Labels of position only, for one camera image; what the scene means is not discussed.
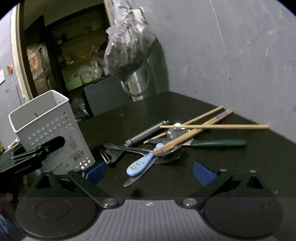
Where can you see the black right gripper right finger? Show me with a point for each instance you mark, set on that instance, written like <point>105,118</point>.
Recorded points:
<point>224,184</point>

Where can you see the green box on shelf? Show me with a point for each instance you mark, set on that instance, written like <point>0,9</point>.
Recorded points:
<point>75,83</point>

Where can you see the grey handled peeler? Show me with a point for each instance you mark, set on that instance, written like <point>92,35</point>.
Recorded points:
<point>112,155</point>

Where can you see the dark grey cabinet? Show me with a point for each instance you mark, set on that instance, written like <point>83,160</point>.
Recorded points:
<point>105,95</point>

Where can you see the white perforated plastic utensil caddy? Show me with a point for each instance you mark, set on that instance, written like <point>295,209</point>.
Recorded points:
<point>44,118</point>

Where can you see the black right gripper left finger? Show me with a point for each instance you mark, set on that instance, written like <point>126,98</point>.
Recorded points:
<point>75,183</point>

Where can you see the steel spoon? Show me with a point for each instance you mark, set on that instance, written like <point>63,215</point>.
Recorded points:
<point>176,131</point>
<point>171,150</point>

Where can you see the steel butter knife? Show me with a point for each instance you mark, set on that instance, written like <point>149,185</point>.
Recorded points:
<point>132,180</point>

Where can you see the wooden chopstick long top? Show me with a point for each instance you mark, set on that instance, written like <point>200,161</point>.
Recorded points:
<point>220,127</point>

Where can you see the wooden chopstick plain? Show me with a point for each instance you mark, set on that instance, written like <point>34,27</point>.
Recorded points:
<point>194,119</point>

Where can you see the steel fork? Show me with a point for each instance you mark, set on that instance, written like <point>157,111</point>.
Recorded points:
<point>128,149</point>

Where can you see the white wall switch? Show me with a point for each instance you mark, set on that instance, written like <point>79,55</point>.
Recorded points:
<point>2,78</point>

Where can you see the green handled knife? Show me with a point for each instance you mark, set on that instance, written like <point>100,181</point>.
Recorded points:
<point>215,143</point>

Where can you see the light blue ceramic spoon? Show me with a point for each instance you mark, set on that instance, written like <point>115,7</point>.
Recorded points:
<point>138,166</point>

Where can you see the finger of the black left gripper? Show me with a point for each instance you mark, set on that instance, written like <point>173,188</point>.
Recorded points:
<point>17,160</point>

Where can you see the clear plastic bag on hook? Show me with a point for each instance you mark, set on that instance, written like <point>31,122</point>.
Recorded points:
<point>129,45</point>

